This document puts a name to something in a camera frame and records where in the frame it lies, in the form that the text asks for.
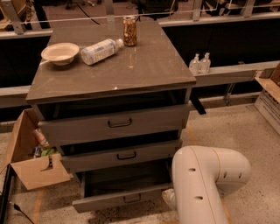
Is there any grey bottom drawer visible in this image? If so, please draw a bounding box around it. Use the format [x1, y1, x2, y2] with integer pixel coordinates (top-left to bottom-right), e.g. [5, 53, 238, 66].
[73, 158, 172, 213]

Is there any grey drawer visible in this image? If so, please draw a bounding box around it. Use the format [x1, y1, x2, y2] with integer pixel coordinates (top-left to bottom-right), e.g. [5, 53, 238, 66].
[61, 139, 182, 173]
[73, 158, 172, 213]
[38, 104, 189, 146]

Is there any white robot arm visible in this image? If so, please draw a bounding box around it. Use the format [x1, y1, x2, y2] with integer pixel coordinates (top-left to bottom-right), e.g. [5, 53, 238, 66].
[162, 145, 251, 224]

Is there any grey middle drawer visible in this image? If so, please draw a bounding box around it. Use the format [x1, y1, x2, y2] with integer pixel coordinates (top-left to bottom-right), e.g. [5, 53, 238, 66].
[61, 139, 182, 173]

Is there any grey drawer cabinet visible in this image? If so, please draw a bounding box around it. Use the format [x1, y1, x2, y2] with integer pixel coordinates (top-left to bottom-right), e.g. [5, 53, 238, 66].
[25, 20, 197, 176]

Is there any grey top drawer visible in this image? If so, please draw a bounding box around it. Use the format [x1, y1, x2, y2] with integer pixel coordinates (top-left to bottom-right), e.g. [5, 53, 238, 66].
[38, 104, 189, 146]

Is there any green packet in box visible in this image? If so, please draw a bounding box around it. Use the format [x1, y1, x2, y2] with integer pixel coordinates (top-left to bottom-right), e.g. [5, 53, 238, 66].
[41, 148, 56, 157]

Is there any left clear sanitizer bottle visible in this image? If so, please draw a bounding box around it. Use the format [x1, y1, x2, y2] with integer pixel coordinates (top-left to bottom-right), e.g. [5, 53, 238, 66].
[189, 53, 200, 74]

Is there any clear sanitizer bottle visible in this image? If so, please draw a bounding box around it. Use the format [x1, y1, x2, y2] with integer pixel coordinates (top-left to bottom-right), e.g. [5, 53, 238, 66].
[189, 53, 200, 74]
[199, 52, 211, 74]

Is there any right clear sanitizer bottle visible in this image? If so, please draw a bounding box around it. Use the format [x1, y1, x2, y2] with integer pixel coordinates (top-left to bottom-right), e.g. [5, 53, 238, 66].
[199, 52, 211, 74]

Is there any open cardboard box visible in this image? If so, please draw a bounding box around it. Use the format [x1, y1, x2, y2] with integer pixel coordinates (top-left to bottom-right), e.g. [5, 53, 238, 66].
[0, 109, 71, 190]

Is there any cardboard box at right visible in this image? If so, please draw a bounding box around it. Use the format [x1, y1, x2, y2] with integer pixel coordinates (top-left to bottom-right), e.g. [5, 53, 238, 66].
[255, 64, 280, 135]

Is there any snack packet in box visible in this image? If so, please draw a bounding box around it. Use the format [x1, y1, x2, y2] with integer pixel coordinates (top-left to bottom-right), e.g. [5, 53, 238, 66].
[32, 129, 50, 148]

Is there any blue can in box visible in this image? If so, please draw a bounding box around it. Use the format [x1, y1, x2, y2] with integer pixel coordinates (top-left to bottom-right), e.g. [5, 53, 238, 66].
[32, 146, 41, 158]

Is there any clear plastic water bottle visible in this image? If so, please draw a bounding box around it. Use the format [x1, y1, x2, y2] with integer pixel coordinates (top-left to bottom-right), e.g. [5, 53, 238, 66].
[80, 38, 124, 66]

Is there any glass jar with snacks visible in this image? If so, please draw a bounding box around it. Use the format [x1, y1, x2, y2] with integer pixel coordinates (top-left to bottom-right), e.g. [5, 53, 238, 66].
[122, 16, 137, 46]

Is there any white paper bowl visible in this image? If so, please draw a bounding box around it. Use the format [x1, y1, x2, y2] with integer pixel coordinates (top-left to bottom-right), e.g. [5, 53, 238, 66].
[41, 43, 80, 66]

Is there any grey metal railing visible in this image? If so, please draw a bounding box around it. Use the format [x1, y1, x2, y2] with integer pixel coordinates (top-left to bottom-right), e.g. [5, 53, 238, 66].
[0, 0, 280, 109]

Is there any black cable on floor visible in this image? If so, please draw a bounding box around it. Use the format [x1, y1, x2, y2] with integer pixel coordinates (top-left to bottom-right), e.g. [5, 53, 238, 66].
[8, 201, 35, 224]

